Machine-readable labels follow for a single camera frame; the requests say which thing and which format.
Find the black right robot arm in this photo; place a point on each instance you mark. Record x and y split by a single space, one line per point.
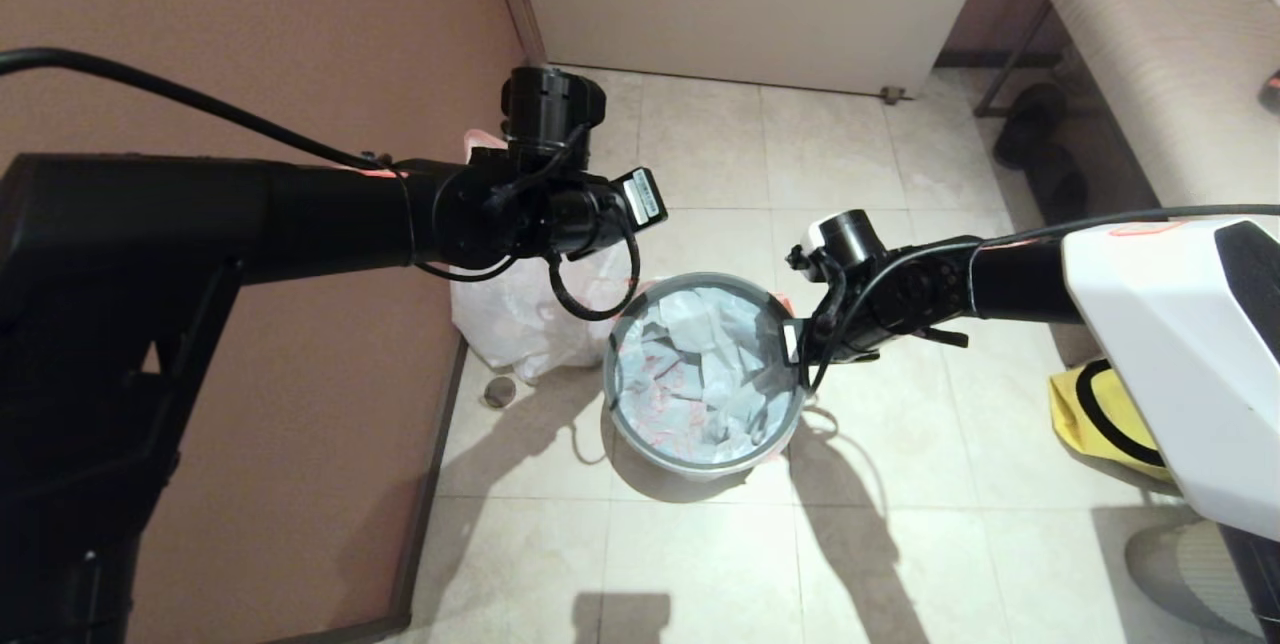
1100 294

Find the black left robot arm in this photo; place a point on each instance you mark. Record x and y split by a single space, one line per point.
200 224

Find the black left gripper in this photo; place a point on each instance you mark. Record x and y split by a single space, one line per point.
590 219

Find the white red-printed plastic bag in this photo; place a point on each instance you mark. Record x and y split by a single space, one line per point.
700 374

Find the white garbage bag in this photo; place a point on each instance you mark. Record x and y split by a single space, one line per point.
510 324

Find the black slippers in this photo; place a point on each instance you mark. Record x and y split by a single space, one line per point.
1040 164

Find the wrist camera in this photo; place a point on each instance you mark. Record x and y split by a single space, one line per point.
642 196
803 259

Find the small round brown floor disc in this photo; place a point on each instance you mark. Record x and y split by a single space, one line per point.
500 392

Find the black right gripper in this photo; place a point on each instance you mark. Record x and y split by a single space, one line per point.
815 339

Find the yellow fabric bag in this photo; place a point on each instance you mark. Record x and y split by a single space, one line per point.
1080 414

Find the small grey door fitting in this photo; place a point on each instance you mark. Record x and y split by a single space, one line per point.
892 95

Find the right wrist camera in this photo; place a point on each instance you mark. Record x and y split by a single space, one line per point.
803 259

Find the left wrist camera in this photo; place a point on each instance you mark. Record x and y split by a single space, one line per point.
642 196

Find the thin dark metal rod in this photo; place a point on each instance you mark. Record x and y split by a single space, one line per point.
1010 59

